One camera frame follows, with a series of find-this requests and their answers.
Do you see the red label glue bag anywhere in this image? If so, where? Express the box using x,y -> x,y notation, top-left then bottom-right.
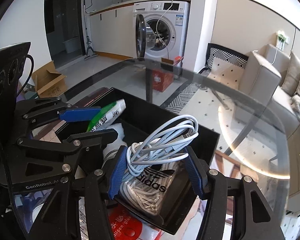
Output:
107,203 -> 166,240

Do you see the red cardboard box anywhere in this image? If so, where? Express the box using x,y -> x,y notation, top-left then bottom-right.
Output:
152,56 -> 184,92

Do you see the grey cushion left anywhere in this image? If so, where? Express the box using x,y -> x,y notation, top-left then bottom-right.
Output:
281,51 -> 300,96

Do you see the black storage box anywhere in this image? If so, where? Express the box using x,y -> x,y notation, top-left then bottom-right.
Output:
57,88 -> 219,235

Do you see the white foam piece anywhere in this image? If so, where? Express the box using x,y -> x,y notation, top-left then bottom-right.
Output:
103,123 -> 127,159

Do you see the green white tissue packet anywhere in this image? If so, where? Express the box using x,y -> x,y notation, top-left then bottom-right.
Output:
87,99 -> 126,132

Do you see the patterned black white chair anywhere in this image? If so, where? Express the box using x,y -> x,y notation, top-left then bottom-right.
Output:
199,43 -> 249,84

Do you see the white washing machine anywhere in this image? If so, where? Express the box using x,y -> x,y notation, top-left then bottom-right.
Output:
133,0 -> 190,67

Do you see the adidas bagged white cable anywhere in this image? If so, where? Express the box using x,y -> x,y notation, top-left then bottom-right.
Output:
117,160 -> 183,218

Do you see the white wall socket charger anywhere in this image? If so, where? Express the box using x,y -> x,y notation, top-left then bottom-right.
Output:
276,30 -> 290,47

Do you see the brown cardboard box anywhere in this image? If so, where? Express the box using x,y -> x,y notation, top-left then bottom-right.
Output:
32,61 -> 67,98

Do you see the floor mop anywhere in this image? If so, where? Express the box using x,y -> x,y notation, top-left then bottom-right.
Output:
83,0 -> 98,61

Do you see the beige sofa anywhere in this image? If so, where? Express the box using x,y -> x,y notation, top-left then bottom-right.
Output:
238,44 -> 300,128

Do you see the black camera module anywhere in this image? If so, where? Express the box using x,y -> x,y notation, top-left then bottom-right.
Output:
0,42 -> 31,104

